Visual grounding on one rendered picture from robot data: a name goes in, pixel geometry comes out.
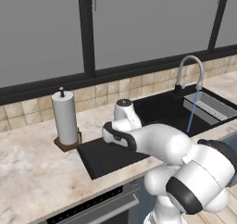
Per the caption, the black sink with drainboard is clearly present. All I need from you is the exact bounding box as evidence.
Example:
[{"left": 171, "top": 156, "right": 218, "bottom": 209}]
[{"left": 76, "top": 84, "right": 237, "bottom": 181}]

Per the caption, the grey sink strainer insert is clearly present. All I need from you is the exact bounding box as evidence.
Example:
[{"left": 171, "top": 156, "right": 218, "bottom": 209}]
[{"left": 182, "top": 91, "right": 237, "bottom": 126}]

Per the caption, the white paper towel roll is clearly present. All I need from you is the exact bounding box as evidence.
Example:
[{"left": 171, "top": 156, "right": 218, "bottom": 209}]
[{"left": 51, "top": 91, "right": 80, "bottom": 146}]

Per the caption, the silver arched tap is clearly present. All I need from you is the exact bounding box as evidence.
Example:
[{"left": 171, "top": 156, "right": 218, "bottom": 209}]
[{"left": 173, "top": 55, "right": 205, "bottom": 98}]

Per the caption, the brown wooden towel holder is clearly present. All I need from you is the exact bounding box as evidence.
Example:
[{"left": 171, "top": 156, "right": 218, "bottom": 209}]
[{"left": 53, "top": 86, "right": 83, "bottom": 154}]

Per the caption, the blue water stream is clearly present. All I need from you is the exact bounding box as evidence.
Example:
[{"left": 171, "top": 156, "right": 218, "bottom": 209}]
[{"left": 186, "top": 90, "right": 202, "bottom": 135}]

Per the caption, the grey dishwasher with black panel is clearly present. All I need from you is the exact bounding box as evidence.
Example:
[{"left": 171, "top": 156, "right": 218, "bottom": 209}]
[{"left": 36, "top": 176, "right": 146, "bottom": 224}]

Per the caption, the grey wall cupboard door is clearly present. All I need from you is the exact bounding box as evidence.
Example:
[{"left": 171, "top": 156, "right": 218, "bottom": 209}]
[
  {"left": 0, "top": 0, "right": 86, "bottom": 89},
  {"left": 214, "top": 0, "right": 237, "bottom": 49},
  {"left": 92, "top": 0, "right": 224, "bottom": 71}
]

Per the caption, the silver dishwasher handle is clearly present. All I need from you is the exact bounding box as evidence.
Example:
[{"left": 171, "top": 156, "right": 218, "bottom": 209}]
[{"left": 63, "top": 193, "right": 141, "bottom": 224}]

